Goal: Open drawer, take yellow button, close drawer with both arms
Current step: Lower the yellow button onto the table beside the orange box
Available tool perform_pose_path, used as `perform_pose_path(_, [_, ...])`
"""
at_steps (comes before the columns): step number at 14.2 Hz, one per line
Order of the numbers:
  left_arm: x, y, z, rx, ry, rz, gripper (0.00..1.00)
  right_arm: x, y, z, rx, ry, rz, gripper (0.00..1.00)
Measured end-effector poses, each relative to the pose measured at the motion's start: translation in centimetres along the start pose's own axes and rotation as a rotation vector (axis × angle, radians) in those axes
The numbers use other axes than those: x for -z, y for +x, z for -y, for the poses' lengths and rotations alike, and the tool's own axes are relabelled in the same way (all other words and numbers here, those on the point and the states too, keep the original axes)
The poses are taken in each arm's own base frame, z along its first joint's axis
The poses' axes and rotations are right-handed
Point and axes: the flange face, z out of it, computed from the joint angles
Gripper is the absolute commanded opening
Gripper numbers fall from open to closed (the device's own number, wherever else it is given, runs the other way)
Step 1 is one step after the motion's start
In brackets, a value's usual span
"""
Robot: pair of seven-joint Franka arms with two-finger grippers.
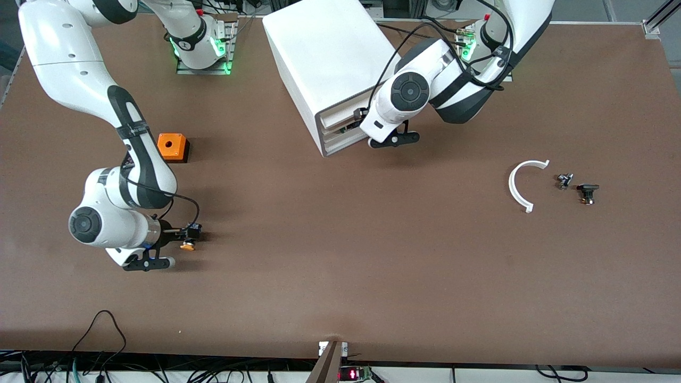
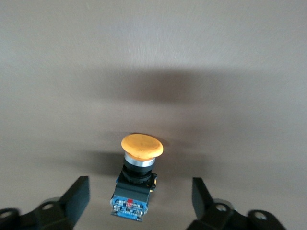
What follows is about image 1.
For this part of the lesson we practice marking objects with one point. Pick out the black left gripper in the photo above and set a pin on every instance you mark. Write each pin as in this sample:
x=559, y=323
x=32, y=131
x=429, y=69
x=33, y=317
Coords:
x=359, y=113

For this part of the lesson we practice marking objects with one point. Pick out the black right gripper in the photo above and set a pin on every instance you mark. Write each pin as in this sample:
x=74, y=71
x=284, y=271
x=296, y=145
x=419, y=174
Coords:
x=171, y=234

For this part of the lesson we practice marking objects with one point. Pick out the orange push button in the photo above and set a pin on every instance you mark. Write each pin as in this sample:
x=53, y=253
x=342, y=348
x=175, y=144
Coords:
x=187, y=246

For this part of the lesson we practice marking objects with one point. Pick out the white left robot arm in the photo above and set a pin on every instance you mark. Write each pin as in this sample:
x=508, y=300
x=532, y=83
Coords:
x=441, y=58

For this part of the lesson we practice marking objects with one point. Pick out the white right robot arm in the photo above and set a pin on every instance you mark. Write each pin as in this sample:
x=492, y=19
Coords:
x=69, y=58

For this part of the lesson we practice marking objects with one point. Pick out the black part in drawer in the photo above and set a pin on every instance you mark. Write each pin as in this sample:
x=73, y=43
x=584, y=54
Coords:
x=348, y=127

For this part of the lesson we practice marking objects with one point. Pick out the orange box with hole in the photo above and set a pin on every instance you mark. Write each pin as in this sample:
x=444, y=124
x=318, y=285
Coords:
x=170, y=146

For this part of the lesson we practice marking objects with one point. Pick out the white curved plastic arc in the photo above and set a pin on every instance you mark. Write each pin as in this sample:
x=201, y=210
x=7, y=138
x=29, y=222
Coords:
x=513, y=186

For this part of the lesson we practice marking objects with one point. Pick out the small silver metal part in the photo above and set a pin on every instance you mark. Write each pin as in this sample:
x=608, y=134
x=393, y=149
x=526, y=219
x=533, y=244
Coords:
x=564, y=181

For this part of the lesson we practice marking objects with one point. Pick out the red lit electronic device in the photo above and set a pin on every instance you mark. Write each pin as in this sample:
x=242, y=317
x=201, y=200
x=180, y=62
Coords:
x=355, y=374

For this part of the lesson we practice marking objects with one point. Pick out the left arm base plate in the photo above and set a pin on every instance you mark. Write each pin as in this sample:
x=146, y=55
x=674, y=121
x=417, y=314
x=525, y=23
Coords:
x=509, y=78

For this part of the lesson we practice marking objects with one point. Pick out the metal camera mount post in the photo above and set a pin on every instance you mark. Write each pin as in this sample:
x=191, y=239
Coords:
x=327, y=364

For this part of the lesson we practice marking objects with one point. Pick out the small black switch part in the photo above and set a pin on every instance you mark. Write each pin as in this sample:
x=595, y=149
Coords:
x=587, y=191

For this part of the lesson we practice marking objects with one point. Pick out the aluminium frame profile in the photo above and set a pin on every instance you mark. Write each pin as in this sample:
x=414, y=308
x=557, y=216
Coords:
x=659, y=18

